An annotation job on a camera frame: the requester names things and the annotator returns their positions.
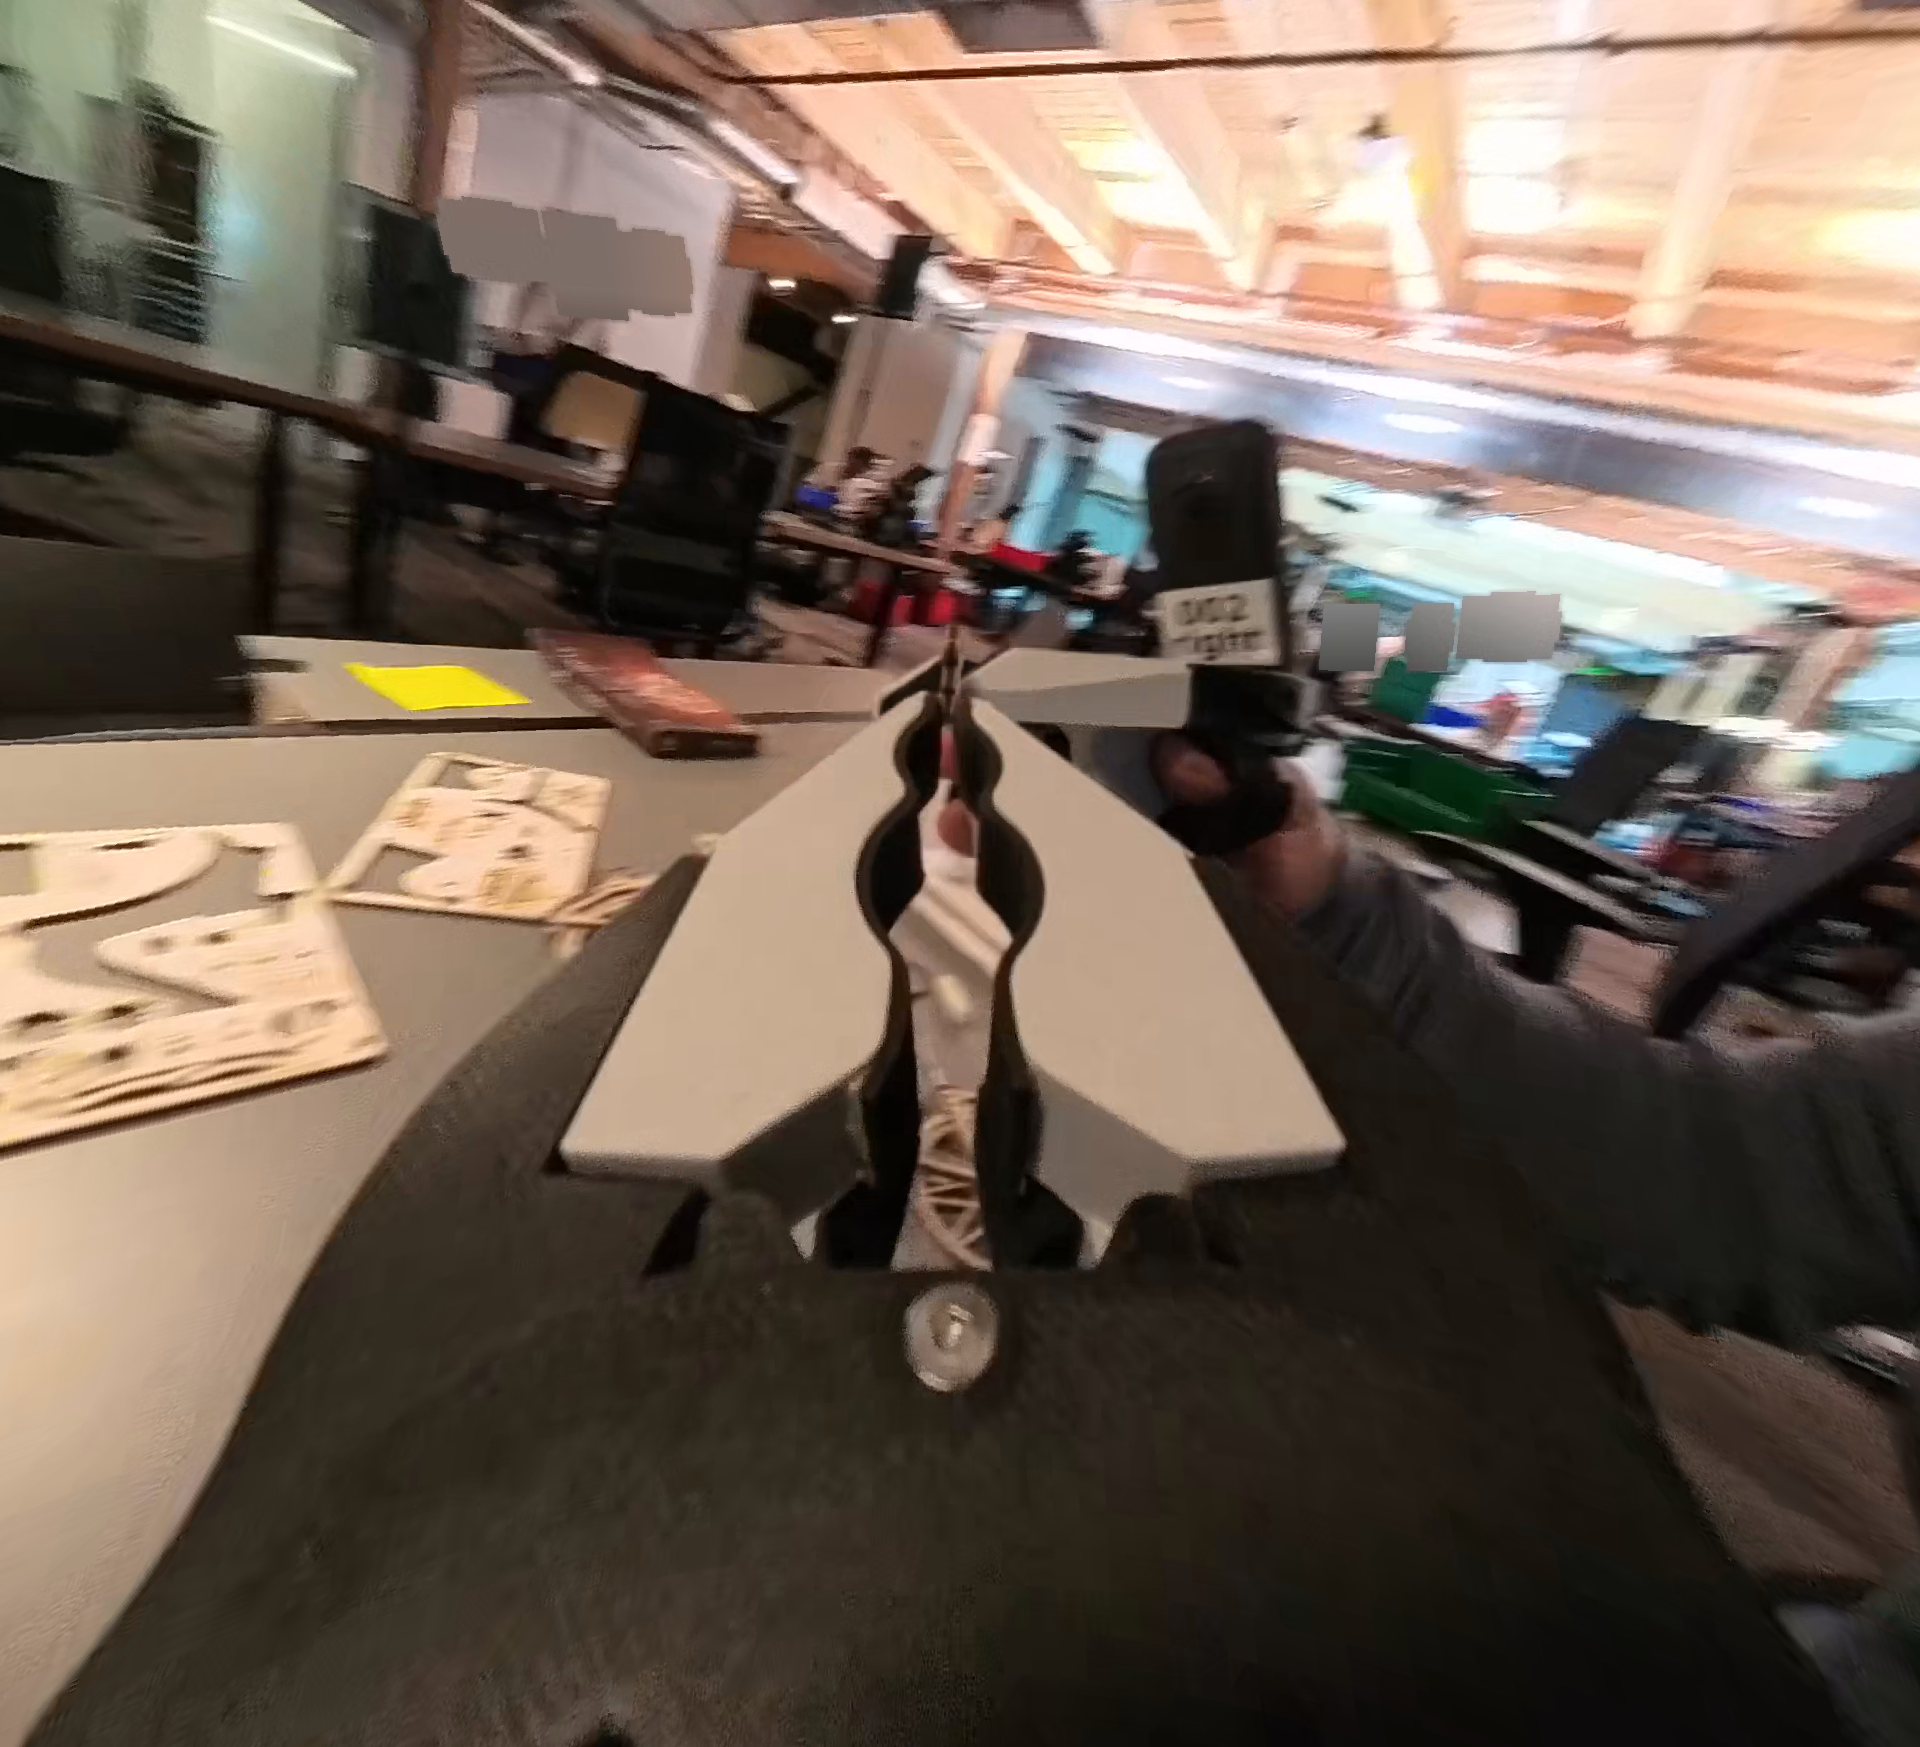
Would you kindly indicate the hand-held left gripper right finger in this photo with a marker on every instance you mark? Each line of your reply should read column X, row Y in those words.
column 1171, row 1012

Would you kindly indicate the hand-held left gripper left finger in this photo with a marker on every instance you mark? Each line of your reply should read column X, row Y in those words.
column 750, row 998

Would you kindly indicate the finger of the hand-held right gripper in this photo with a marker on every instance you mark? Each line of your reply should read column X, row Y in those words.
column 911, row 692
column 1094, row 692

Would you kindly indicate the small wooden model part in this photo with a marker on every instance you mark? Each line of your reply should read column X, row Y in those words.
column 951, row 670

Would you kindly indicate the person's right forearm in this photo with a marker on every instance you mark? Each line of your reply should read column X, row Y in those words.
column 1621, row 1118

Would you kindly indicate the person's right hand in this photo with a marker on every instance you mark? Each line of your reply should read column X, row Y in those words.
column 1298, row 854

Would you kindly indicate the loose wooden strip pieces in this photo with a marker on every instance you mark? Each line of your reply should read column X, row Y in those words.
column 601, row 896

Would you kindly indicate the brown flat box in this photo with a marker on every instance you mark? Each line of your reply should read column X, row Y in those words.
column 645, row 698

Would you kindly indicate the black mesh chair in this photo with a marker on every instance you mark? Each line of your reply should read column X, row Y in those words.
column 691, row 516

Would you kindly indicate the small laser-cut wooden sheet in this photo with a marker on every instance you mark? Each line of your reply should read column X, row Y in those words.
column 481, row 848

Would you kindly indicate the green plastic crates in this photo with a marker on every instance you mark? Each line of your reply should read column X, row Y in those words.
column 1425, row 772

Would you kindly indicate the yellow sticky note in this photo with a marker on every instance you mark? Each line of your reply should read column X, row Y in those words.
column 435, row 686

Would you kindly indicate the grey board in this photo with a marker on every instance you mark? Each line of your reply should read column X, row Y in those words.
column 301, row 682

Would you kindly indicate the large laser-cut wooden sheet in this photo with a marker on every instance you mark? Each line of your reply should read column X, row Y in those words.
column 180, row 1012

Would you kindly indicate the long dark workbench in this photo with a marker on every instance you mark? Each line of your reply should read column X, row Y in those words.
column 180, row 374

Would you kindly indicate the black wall speaker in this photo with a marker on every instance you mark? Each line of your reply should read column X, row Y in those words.
column 903, row 274

